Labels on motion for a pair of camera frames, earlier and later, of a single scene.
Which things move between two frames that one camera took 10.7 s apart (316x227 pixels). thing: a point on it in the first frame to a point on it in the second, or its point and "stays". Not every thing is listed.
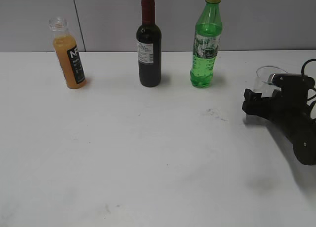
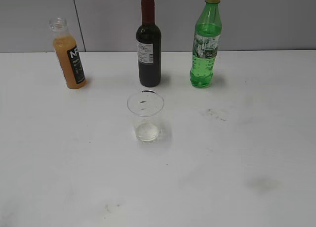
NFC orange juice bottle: (68, 54) stays
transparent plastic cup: (261, 84) to (145, 106)
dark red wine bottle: (149, 44) stays
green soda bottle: (208, 31) stays
